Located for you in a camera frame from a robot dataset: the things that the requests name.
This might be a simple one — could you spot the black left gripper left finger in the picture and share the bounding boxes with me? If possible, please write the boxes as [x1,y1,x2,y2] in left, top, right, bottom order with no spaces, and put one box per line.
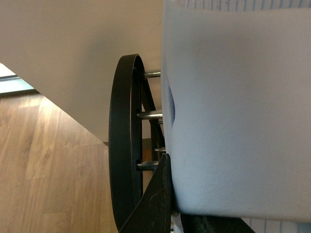
[119,154,173,233]

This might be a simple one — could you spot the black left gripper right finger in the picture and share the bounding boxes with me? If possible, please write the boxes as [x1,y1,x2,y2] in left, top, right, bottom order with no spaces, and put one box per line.
[181,214,254,233]

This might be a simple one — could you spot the light blue slide sandal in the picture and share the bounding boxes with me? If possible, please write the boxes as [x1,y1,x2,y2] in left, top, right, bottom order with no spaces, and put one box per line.
[161,0,311,233]

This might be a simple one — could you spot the black metal shoe rack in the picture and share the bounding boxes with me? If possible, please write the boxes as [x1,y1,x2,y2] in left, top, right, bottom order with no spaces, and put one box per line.
[108,54,156,230]

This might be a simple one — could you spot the dark window frame left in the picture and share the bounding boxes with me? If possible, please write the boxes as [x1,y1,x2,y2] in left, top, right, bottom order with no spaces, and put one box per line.
[0,75,38,98]

